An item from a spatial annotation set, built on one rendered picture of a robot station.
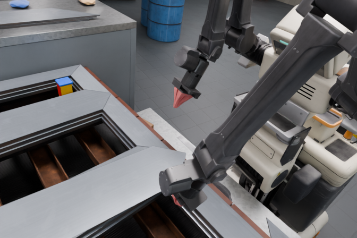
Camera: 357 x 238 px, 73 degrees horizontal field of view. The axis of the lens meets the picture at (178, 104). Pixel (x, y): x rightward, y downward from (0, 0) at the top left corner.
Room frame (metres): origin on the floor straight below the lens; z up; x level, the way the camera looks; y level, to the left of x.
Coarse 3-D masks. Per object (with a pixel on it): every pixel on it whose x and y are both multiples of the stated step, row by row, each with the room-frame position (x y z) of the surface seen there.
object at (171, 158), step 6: (156, 150) 0.62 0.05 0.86; (162, 150) 0.63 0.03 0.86; (168, 150) 0.63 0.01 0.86; (174, 150) 0.64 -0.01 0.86; (162, 156) 0.60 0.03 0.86; (168, 156) 0.60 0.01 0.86; (174, 156) 0.61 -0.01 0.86; (168, 162) 0.58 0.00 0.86; (174, 162) 0.58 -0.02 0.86; (180, 162) 0.58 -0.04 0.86
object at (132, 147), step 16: (0, 96) 0.81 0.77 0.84; (16, 96) 0.85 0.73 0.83; (96, 112) 0.79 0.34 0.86; (48, 128) 0.65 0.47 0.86; (64, 128) 0.69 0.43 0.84; (80, 128) 0.73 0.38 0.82; (112, 128) 0.74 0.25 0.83; (0, 144) 0.54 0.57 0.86; (16, 144) 0.57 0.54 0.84; (32, 144) 0.60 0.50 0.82; (128, 144) 0.66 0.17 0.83; (112, 160) 0.55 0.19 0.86; (160, 192) 0.48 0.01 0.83; (112, 224) 0.35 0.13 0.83; (208, 224) 0.38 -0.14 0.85
